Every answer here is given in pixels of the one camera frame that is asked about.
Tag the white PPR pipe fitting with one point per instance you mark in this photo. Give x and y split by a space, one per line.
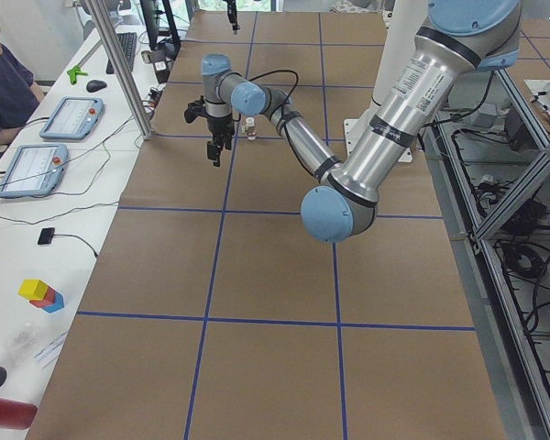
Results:
249 128

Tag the black monitor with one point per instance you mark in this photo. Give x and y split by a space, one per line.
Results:
153 16

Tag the black keyboard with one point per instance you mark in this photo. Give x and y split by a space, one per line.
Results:
128 42

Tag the black computer mouse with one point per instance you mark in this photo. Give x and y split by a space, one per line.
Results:
94 86

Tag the upper blue teach pendant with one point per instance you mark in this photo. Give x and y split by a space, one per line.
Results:
73 119

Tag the blue teach pendant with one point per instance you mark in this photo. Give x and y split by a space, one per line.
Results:
35 170
73 119

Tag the green plastic part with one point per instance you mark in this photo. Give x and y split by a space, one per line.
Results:
74 73

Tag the lower blue teach pendant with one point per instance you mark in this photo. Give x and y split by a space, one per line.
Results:
35 170

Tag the small black box on table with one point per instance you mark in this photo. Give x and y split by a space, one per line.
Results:
45 236

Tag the seated person in dark shirt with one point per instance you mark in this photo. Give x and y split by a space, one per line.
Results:
20 95

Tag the stacked coloured toy blocks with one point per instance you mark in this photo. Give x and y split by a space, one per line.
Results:
41 295

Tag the red cylinder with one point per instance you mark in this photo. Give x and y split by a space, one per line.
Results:
16 415

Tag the aluminium frame post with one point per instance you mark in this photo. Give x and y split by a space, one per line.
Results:
123 74

